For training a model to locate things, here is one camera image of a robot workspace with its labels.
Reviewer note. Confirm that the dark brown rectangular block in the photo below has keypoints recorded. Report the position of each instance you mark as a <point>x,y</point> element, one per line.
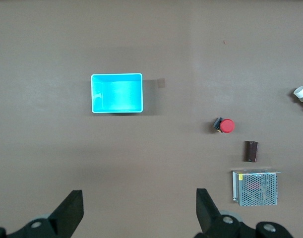
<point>251,151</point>

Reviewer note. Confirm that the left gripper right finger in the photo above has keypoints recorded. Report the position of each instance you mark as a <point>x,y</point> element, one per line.
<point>208,218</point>

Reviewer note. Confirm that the metal mesh power supply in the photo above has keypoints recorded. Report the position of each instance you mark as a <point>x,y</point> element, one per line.
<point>255,189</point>

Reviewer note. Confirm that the white metal pipe fitting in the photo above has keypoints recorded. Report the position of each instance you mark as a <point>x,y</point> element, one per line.
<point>301,92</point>

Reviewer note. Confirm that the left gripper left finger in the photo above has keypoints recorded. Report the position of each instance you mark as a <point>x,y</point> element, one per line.
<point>67,215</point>

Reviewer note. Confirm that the red mushroom push button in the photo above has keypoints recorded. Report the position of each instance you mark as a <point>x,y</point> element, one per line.
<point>226,126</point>

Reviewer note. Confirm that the cyan plastic box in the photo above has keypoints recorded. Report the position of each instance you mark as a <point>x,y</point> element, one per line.
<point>116,99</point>

